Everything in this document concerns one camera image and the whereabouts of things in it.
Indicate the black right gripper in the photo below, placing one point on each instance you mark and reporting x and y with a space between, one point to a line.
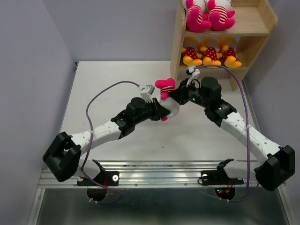
179 94

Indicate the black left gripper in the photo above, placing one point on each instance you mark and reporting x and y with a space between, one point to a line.
158 111

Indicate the white doll face down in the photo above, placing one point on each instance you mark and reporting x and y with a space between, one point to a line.
220 14
166 86

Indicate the orange bear polka dot toy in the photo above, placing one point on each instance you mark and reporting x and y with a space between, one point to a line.
190 51

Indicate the white glasses doll striped shirt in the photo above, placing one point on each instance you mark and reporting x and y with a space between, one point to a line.
196 18

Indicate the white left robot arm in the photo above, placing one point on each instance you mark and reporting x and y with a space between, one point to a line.
63 157

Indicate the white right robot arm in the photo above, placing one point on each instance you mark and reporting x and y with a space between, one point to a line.
275 164

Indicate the wooden shelf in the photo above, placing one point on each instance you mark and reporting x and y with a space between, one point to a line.
255 22

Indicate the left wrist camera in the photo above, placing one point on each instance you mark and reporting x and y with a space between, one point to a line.
146 92

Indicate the aluminium mounting rail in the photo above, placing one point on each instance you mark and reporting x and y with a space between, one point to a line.
156 174

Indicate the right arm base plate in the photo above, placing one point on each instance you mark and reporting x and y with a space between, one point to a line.
216 177

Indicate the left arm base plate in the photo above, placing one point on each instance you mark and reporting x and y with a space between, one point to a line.
108 178

